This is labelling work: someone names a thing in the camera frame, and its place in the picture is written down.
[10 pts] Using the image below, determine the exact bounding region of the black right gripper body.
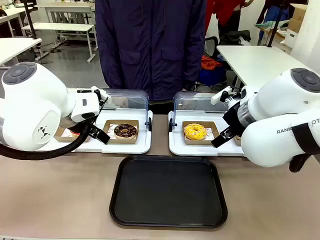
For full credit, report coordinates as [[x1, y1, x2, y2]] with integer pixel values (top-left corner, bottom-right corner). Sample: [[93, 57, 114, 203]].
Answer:
[[222, 101, 249, 131]]

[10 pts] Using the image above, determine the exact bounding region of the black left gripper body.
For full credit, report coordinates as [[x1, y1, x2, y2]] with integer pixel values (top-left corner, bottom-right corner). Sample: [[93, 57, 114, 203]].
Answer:
[[60, 115, 99, 133]]

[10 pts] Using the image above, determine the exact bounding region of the chocolate sprinkled donut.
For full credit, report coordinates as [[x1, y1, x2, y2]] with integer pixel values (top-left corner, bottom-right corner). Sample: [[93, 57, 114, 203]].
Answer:
[[113, 123, 139, 140]]

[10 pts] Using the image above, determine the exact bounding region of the yellow sprinkled donut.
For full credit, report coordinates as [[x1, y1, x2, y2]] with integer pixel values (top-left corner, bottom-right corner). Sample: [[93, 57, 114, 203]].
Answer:
[[183, 122, 208, 141]]

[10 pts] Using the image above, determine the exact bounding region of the black plastic serving tray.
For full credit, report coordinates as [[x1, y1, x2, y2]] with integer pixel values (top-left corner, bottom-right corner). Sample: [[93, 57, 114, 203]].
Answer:
[[108, 154, 229, 229]]

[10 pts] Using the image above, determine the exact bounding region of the person's dark gloved left hand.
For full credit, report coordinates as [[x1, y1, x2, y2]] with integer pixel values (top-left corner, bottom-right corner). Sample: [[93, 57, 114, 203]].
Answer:
[[183, 79, 197, 92]]

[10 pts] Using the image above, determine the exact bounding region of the white paper liner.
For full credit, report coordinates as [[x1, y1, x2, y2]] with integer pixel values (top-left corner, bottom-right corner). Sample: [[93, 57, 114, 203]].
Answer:
[[105, 123, 118, 138], [204, 125, 219, 140]]

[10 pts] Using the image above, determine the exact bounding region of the white display case base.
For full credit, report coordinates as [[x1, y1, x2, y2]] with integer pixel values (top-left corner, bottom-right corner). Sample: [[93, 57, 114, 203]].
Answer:
[[37, 107, 154, 155], [167, 109, 248, 157]]

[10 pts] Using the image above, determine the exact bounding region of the clear display case lid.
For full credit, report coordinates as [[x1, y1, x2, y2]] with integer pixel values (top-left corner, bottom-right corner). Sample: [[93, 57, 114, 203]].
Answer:
[[173, 90, 235, 126], [101, 88, 151, 126]]

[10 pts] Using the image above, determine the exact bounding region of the orange cloth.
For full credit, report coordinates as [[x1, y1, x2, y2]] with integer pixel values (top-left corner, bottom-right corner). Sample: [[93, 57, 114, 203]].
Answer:
[[200, 54, 223, 71]]

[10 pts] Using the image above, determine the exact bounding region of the white office table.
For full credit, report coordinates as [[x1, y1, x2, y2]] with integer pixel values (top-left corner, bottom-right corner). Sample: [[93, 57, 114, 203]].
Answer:
[[21, 22, 98, 63], [216, 44, 312, 89], [0, 37, 43, 70], [37, 0, 96, 25]]

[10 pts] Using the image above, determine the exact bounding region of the black office chair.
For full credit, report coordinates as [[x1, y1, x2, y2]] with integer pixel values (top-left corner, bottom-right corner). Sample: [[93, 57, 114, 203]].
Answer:
[[204, 36, 220, 59]]

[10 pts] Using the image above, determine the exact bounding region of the black metal stand pole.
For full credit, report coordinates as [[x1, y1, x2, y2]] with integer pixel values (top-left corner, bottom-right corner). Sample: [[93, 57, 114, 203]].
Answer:
[[266, 14, 281, 49], [22, 0, 39, 41]]

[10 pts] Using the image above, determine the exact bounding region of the white carton box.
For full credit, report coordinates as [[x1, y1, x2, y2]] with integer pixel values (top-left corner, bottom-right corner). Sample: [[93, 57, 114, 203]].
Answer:
[[279, 28, 299, 48]]

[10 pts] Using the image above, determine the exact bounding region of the person in navy coat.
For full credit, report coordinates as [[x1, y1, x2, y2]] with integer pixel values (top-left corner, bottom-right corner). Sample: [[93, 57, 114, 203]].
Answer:
[[94, 0, 208, 101]]

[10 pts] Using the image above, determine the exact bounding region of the person in red jacket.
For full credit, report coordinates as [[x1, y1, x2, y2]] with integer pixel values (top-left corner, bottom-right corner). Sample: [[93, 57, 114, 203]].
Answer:
[[204, 0, 254, 35]]

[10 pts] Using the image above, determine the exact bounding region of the blue hanging jacket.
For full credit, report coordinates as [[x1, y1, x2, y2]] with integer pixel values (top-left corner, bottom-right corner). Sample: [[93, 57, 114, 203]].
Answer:
[[256, 0, 291, 46]]

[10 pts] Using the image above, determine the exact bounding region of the brown cardboard shipping box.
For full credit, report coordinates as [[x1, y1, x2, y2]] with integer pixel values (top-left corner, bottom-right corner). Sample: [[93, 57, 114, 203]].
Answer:
[[288, 3, 309, 35]]

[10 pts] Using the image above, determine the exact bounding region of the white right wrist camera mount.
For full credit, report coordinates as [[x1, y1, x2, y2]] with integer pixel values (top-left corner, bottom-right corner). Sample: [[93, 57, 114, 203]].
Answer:
[[210, 85, 241, 106]]

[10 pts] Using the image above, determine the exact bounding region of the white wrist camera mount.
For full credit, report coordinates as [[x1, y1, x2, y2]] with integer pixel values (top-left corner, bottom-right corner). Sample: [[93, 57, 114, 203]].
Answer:
[[76, 85, 112, 106], [210, 85, 241, 106]]

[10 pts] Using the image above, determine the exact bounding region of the black braided cable sleeve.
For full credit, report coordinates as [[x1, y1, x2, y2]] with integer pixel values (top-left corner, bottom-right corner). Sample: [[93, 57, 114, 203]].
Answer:
[[0, 121, 90, 158]]

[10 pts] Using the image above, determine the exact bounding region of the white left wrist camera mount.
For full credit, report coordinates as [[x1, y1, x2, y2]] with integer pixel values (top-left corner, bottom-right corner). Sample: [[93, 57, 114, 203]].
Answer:
[[76, 85, 112, 106]]

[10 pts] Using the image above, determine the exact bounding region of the black cable strap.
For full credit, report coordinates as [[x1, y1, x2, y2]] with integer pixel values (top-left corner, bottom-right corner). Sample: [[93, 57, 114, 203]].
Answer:
[[288, 121, 320, 173]]

